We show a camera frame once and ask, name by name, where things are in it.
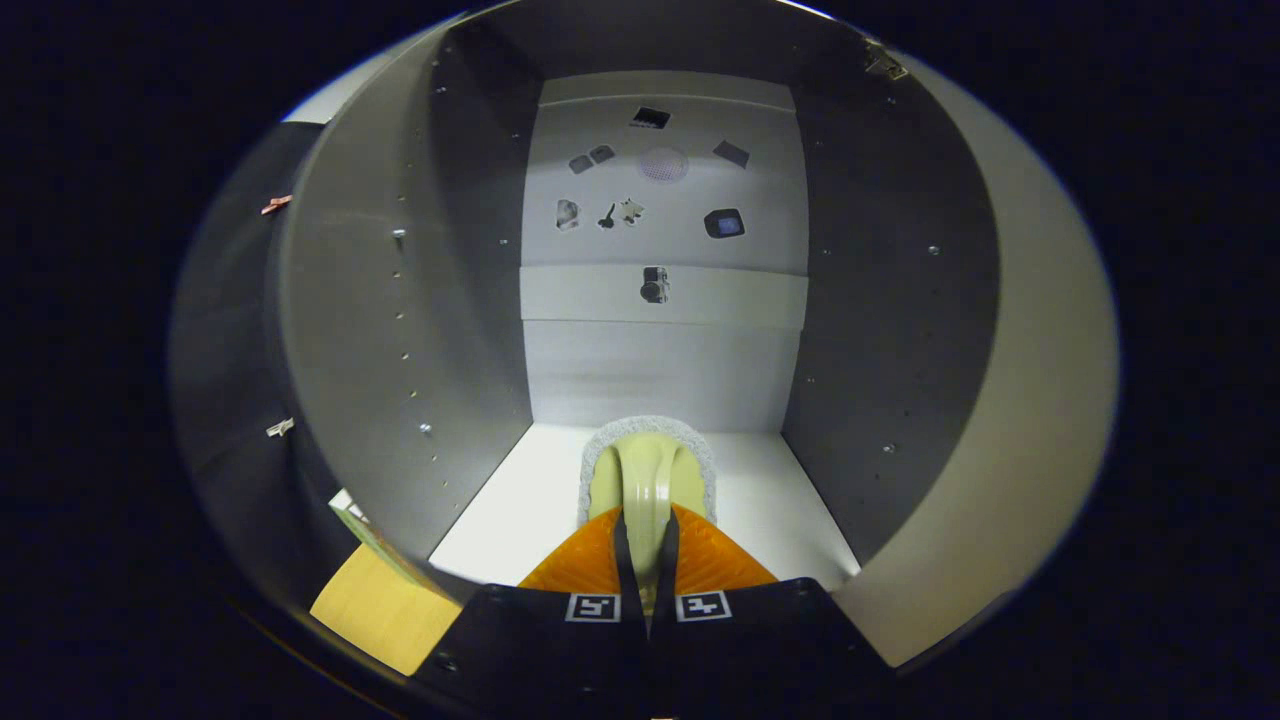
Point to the green book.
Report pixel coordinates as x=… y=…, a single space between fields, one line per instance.
x=370 y=540

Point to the red-brown clothes peg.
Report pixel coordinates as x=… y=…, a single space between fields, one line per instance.
x=277 y=204

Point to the white clothes peg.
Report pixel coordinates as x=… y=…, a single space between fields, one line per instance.
x=280 y=427

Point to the black backdrop cloth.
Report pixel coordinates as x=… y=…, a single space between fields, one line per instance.
x=230 y=350

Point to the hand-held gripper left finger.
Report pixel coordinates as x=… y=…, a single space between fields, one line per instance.
x=628 y=575

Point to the dark grey cabinet body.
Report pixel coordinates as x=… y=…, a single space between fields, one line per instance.
x=660 y=350

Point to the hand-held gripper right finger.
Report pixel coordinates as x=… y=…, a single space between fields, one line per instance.
x=666 y=575

